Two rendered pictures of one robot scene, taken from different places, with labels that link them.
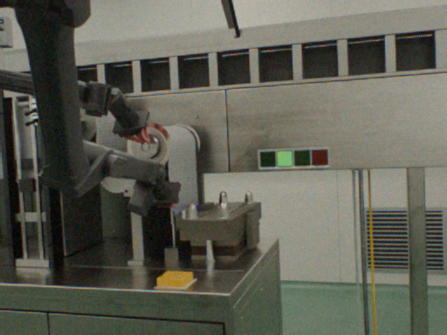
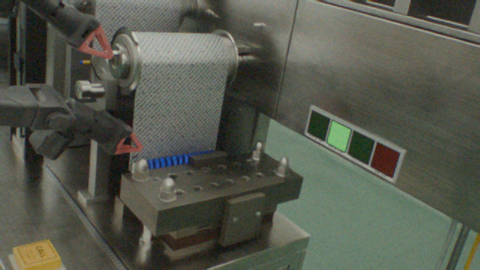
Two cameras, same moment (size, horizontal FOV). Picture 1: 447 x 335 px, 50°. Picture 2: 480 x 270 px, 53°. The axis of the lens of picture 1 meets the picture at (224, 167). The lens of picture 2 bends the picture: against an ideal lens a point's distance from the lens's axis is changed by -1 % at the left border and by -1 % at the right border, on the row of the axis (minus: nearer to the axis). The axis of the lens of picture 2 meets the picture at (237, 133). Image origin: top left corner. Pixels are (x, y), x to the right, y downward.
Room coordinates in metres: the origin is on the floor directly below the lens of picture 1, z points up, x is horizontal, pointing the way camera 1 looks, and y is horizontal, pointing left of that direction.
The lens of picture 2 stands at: (0.74, -0.55, 1.53)
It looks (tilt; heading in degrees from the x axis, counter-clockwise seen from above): 21 degrees down; 32
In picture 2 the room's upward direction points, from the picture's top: 10 degrees clockwise
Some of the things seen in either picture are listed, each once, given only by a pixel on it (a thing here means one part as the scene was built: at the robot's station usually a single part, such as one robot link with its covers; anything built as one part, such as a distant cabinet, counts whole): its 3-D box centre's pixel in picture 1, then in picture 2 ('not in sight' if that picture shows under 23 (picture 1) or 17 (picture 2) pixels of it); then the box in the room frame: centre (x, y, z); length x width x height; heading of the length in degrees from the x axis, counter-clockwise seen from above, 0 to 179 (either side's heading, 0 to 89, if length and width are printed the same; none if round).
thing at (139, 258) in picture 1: (136, 213); (96, 139); (1.44, 0.27, 1.05); 0.06 x 0.05 x 0.31; 164
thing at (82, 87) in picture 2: not in sight; (82, 89); (1.41, 0.28, 1.18); 0.04 x 0.02 x 0.04; 74
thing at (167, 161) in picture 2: not in sight; (180, 161); (1.57, 0.11, 1.03); 0.21 x 0.04 x 0.03; 164
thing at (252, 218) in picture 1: (253, 229); (243, 219); (1.57, -0.09, 0.96); 0.10 x 0.03 x 0.11; 164
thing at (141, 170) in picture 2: (191, 210); (141, 168); (1.43, 0.10, 1.05); 0.04 x 0.04 x 0.04
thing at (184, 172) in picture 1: (184, 189); (178, 127); (1.57, 0.13, 1.10); 0.23 x 0.01 x 0.18; 164
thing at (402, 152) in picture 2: (293, 158); (350, 141); (1.67, -0.24, 1.18); 0.25 x 0.01 x 0.07; 74
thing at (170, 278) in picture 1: (175, 279); (37, 257); (1.20, 0.14, 0.91); 0.07 x 0.07 x 0.02; 74
